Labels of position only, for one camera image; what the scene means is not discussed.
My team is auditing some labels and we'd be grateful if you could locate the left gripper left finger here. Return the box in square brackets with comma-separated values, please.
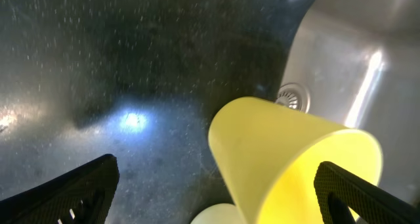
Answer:
[0, 153, 120, 224]

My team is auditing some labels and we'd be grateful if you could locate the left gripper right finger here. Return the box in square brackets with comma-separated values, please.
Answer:
[313, 160, 420, 224]

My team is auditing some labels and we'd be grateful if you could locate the yellow cup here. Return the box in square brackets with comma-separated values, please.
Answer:
[207, 96, 384, 224]

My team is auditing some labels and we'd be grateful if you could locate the cream cup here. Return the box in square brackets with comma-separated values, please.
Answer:
[189, 202, 245, 224]

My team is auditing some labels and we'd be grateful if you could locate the steel sink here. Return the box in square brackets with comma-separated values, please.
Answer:
[274, 0, 420, 212]

